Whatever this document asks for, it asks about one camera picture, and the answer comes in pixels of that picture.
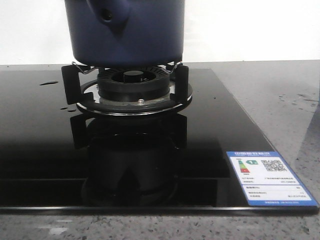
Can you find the black gas burner head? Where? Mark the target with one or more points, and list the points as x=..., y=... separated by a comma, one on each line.
x=130, y=85

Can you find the light blue ribbed cup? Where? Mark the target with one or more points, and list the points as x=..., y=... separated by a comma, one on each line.
x=318, y=106

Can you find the blue energy label sticker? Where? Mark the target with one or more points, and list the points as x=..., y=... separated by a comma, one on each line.
x=267, y=180

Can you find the dark blue cooking pot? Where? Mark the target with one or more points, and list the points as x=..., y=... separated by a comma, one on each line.
x=126, y=33

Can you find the black glass gas stove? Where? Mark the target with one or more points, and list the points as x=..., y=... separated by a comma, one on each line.
x=56, y=160

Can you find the black metal pot support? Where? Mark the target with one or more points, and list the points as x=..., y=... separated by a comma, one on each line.
x=87, y=98

